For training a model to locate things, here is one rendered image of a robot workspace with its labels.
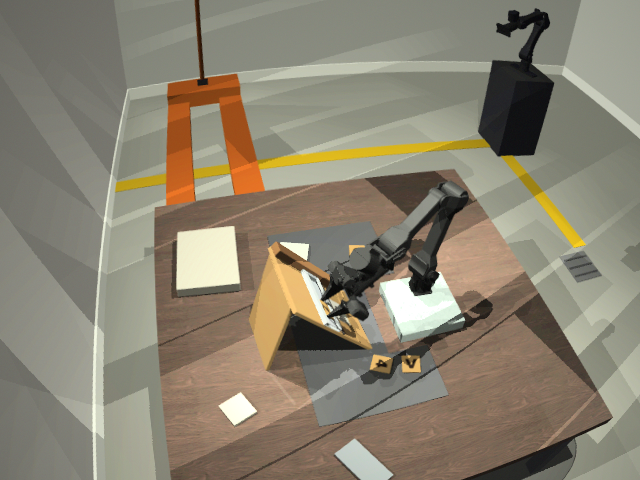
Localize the cream flat rectangular block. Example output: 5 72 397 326
176 226 241 297

